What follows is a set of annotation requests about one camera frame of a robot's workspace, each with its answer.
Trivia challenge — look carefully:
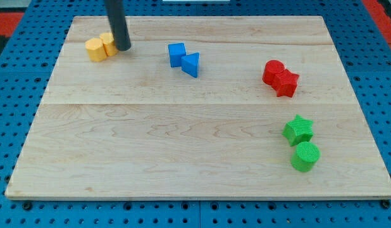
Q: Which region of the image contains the wooden board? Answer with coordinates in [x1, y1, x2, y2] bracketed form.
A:
[5, 16, 391, 201]

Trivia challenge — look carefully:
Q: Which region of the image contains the blue triangular block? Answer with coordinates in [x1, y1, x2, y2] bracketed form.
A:
[181, 53, 200, 78]

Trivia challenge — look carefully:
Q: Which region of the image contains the blue cube block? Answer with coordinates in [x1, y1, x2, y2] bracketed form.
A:
[168, 42, 186, 68]

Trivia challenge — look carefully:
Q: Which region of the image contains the red cylinder block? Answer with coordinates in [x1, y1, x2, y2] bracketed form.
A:
[262, 60, 285, 85]

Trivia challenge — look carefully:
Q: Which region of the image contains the red star block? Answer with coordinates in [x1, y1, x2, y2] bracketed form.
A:
[271, 69, 299, 98]

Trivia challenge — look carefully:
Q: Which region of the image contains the green star block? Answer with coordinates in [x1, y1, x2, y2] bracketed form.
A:
[282, 115, 314, 146]

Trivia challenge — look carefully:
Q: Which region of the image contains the yellow block behind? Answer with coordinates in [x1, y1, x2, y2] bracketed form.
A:
[99, 32, 118, 56]

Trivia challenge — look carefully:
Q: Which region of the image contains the yellow hexagonal block front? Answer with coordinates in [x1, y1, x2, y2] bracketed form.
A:
[85, 38, 108, 62]

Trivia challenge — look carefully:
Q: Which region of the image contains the green cylinder block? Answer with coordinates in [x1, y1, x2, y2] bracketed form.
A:
[290, 141, 321, 172]

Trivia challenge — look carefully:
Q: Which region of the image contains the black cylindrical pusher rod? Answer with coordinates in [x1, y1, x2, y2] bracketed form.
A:
[104, 0, 132, 51]

